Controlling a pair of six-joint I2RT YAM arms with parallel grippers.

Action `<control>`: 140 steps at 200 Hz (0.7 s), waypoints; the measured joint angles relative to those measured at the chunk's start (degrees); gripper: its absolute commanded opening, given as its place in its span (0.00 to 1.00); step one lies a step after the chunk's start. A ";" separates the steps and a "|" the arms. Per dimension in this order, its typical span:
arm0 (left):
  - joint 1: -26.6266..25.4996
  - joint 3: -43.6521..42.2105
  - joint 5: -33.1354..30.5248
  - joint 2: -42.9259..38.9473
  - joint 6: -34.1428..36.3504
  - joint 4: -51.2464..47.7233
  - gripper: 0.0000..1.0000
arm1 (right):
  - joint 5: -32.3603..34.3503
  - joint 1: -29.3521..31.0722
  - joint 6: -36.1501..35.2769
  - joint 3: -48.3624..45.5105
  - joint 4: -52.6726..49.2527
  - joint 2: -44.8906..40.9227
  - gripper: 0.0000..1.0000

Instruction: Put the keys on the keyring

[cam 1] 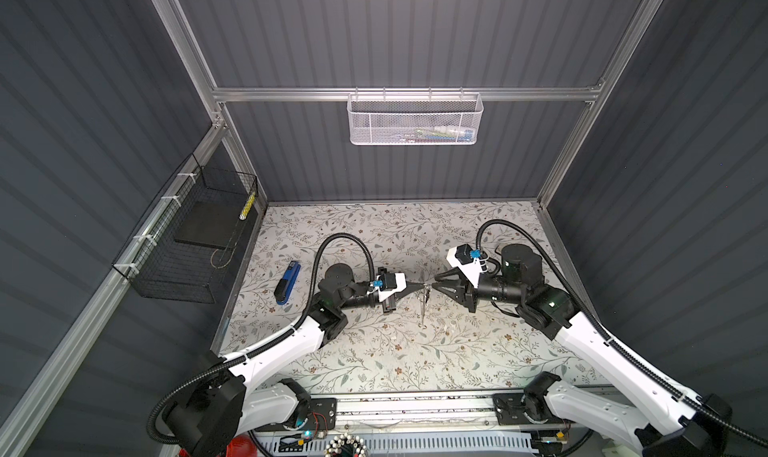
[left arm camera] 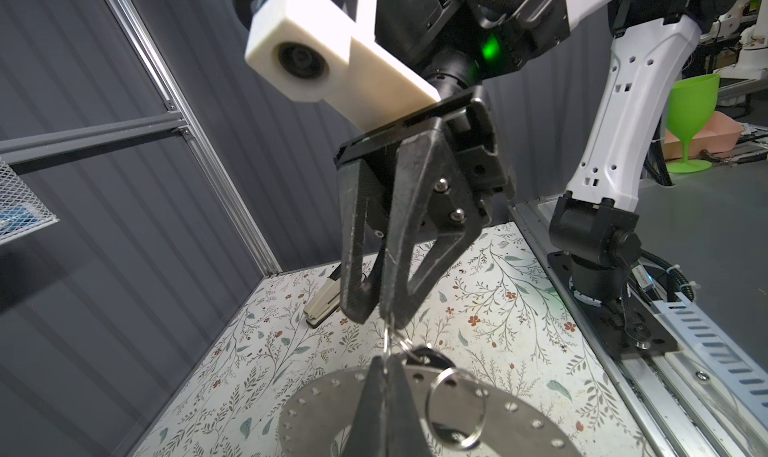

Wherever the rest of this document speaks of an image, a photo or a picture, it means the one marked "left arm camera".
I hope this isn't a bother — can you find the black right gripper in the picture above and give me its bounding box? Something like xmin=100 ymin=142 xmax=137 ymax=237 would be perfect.
xmin=334 ymin=86 xmax=515 ymax=330

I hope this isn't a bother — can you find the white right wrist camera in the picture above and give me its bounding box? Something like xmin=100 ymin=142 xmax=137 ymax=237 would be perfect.
xmin=244 ymin=0 xmax=441 ymax=132

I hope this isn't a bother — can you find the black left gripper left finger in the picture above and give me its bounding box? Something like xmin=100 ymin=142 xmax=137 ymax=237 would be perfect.
xmin=342 ymin=357 xmax=388 ymax=457

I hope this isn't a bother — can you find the silver split keyring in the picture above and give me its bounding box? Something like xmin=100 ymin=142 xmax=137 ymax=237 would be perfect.
xmin=424 ymin=368 xmax=488 ymax=451

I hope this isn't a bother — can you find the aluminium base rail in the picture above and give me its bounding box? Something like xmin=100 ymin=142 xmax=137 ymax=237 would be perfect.
xmin=509 ymin=199 xmax=767 ymax=456

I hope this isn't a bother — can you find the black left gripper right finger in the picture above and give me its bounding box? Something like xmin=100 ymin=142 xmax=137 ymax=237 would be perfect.
xmin=386 ymin=357 xmax=432 ymax=457

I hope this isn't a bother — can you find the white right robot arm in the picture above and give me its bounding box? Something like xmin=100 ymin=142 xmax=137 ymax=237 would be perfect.
xmin=231 ymin=0 xmax=736 ymax=358

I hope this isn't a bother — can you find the pink tray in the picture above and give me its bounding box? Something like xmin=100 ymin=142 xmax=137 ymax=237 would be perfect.
xmin=662 ymin=111 xmax=743 ymax=161

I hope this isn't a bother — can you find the white wire mesh basket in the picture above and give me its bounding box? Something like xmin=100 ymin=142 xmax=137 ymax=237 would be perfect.
xmin=1 ymin=160 xmax=59 ymax=245

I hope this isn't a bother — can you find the green plastic goblet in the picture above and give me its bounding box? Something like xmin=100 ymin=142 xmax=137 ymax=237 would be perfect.
xmin=666 ymin=74 xmax=720 ymax=175

